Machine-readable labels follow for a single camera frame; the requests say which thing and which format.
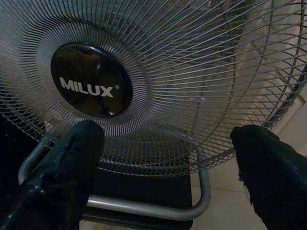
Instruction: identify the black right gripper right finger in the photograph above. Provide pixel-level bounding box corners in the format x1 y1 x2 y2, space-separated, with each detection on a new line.
230 124 307 230

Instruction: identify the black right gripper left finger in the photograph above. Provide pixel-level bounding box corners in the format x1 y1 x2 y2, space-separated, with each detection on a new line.
0 119 106 230

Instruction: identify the silver Milux floor fan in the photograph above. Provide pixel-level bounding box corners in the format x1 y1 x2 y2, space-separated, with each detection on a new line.
0 0 307 228

